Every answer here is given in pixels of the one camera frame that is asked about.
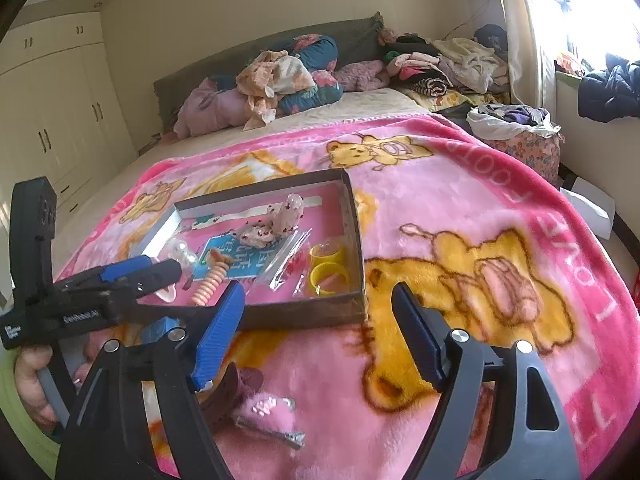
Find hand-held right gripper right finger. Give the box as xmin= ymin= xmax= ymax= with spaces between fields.
xmin=392 ymin=282 xmax=581 ymax=480

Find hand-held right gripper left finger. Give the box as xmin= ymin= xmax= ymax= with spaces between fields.
xmin=55 ymin=282 xmax=246 ymax=480

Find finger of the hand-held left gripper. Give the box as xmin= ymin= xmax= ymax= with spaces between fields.
xmin=95 ymin=255 xmax=153 ymax=285
xmin=112 ymin=259 xmax=182 ymax=302

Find white cloud-shaped claw clip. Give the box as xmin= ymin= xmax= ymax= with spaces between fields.
xmin=152 ymin=282 xmax=182 ymax=305

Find small translucent white claw clip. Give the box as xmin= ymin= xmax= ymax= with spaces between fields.
xmin=167 ymin=237 xmax=201 ymax=273

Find orange spiral hair tie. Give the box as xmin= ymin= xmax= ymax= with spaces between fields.
xmin=190 ymin=247 xmax=235 ymax=307

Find shallow grey cardboard box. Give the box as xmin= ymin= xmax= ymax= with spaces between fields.
xmin=135 ymin=169 xmax=368 ymax=331

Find clear plastic packet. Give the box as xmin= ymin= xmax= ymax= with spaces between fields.
xmin=252 ymin=227 xmax=313 ymax=296

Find yellow rings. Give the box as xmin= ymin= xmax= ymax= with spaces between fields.
xmin=297 ymin=242 xmax=351 ymax=298

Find dotted lace bow hair clip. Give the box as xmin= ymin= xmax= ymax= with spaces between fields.
xmin=235 ymin=194 xmax=306 ymax=248

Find person's left hand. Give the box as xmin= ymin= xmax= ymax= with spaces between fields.
xmin=14 ymin=346 xmax=62 ymax=429

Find blue square hair clip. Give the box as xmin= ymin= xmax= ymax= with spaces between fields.
xmin=141 ymin=316 xmax=188 ymax=343

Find mauve claw clip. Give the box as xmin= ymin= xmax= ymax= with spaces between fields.
xmin=200 ymin=362 xmax=266 ymax=436

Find pink fuzzy hair clip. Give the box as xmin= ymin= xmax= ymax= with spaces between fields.
xmin=234 ymin=392 xmax=306 ymax=450

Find white wardrobe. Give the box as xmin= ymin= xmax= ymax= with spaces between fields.
xmin=0 ymin=12 xmax=138 ymax=216

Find pink printed bear blanket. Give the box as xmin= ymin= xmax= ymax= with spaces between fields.
xmin=52 ymin=114 xmax=640 ymax=480

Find purple garment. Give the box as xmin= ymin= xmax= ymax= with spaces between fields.
xmin=174 ymin=77 xmax=251 ymax=138

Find white paper box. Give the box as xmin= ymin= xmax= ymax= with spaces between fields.
xmin=560 ymin=176 xmax=616 ymax=241

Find dark grey headboard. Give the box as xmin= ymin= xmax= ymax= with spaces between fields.
xmin=153 ymin=14 xmax=385 ymax=133

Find floral laundry basket with clothes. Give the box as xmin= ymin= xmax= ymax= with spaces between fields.
xmin=466 ymin=104 xmax=563 ymax=188

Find peach floral cloth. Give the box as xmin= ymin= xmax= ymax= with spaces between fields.
xmin=235 ymin=50 xmax=318 ymax=128

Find bed with beige sheet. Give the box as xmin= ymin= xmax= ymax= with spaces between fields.
xmin=50 ymin=85 xmax=501 ymax=281

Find pink fuzzy garment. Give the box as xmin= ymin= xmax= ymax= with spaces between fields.
xmin=332 ymin=60 xmax=388 ymax=92

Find pile of mixed clothes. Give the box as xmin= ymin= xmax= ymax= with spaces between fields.
xmin=380 ymin=24 xmax=511 ymax=111

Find dark teal floral duvet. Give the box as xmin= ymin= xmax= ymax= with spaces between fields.
xmin=210 ymin=34 xmax=346 ymax=116

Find dark clothes on windowsill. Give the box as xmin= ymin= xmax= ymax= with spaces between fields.
xmin=577 ymin=52 xmax=640 ymax=123

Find cream curtain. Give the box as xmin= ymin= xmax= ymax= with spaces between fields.
xmin=495 ymin=0 xmax=561 ymax=111

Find bright window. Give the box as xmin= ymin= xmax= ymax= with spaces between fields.
xmin=520 ymin=0 xmax=640 ymax=76

